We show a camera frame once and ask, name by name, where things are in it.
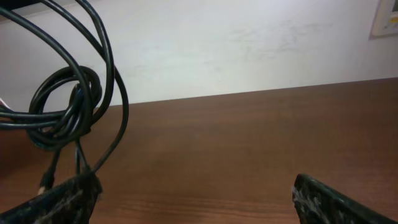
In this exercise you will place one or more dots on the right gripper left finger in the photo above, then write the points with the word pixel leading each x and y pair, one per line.
pixel 71 202

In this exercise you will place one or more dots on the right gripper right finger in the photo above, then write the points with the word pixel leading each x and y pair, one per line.
pixel 316 203

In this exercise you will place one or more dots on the black usb cable long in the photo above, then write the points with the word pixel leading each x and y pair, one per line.
pixel 97 97

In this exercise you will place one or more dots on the black usb cable short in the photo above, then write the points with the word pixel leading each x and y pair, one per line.
pixel 47 130

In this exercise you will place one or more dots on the white wall control panel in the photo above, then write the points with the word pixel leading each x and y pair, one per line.
pixel 385 20

